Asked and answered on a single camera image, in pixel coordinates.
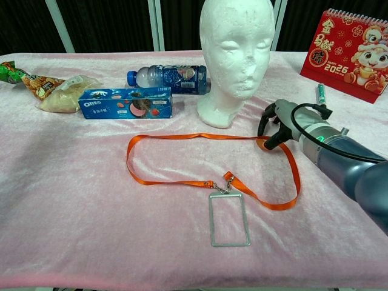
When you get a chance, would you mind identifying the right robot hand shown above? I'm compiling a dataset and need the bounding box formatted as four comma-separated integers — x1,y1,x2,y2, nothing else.
257,99,322,151

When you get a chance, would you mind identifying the orange lanyard strap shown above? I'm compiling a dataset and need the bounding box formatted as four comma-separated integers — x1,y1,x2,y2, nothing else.
126,133,303,210

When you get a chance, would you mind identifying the silver badge holder frame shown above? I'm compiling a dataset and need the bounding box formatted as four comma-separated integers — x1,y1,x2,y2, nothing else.
208,191,252,247

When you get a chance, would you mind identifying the white foam mannequin head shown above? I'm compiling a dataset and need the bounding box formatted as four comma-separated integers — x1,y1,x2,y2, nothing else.
196,0,276,129

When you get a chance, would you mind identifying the green black marker pen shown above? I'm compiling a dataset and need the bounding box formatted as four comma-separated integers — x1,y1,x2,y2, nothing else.
316,84,327,107

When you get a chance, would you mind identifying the red 2026 desk calendar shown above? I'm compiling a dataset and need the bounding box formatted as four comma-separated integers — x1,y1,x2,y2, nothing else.
299,8,388,104

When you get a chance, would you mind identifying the blue drink bottle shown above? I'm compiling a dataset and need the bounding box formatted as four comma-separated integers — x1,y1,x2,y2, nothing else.
126,64,212,96

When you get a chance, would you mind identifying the blue Oreo cookie box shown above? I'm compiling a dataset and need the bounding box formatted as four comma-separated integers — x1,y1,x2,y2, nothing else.
78,87,173,120

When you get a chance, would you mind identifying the black pleated curtain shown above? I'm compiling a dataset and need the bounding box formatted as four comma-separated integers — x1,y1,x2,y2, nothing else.
0,0,388,57

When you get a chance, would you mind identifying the pink velvet tablecloth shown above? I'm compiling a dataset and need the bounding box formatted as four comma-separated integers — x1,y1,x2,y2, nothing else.
0,50,388,289

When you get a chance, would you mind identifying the clear bag of pale snacks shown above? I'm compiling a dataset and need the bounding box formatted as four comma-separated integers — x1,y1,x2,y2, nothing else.
38,75,104,114

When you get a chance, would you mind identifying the green orange snack bag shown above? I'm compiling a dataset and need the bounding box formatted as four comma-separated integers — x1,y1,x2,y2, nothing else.
0,60,66,101

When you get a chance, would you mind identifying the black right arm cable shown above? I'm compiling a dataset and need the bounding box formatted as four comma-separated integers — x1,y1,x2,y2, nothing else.
290,102,388,163

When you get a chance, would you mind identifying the white frame post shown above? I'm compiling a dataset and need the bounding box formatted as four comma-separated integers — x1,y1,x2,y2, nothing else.
270,0,288,52
147,0,166,52
44,0,76,54

